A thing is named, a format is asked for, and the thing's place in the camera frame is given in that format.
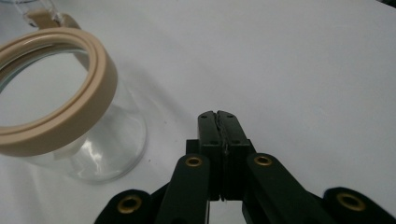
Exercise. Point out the glass pitcher with beige rim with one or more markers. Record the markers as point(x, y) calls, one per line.
point(77, 102)

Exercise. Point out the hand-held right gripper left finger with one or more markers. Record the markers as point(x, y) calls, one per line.
point(209, 137)

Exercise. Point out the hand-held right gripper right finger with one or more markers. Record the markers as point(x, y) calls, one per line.
point(235, 137)

